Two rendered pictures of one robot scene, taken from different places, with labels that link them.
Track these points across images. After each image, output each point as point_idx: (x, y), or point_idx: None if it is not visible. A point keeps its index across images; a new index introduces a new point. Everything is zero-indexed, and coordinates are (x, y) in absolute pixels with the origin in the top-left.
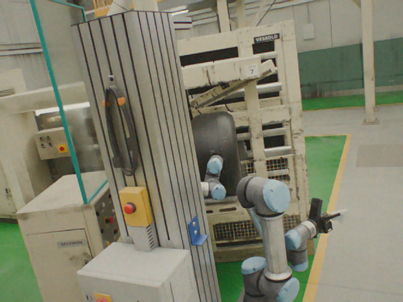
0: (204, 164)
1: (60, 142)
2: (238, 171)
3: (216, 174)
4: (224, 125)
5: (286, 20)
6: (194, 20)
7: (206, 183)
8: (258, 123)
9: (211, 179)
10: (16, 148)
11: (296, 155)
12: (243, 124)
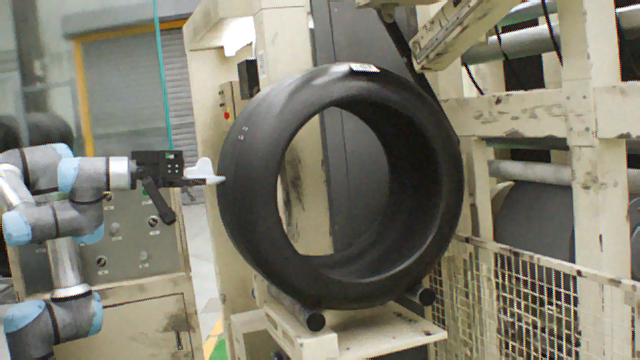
0: (217, 189)
1: (228, 103)
2: (257, 236)
3: (70, 195)
4: (270, 96)
5: None
6: None
7: (18, 202)
8: (588, 133)
9: (60, 203)
10: (194, 104)
11: (620, 284)
12: (554, 130)
